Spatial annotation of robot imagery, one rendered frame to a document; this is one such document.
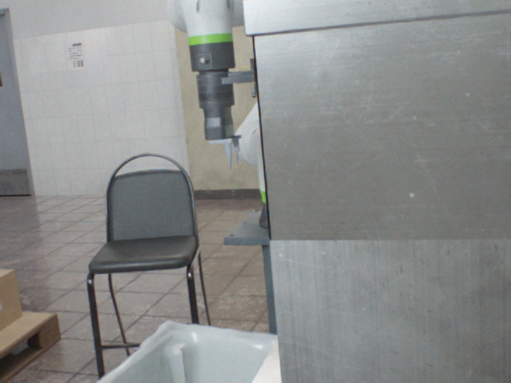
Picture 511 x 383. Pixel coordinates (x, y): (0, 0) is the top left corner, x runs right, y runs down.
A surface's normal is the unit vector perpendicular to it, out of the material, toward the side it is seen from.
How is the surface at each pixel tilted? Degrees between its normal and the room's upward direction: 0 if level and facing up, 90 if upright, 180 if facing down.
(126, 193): 77
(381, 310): 90
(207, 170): 90
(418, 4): 90
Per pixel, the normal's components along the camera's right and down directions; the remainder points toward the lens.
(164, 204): -0.11, -0.04
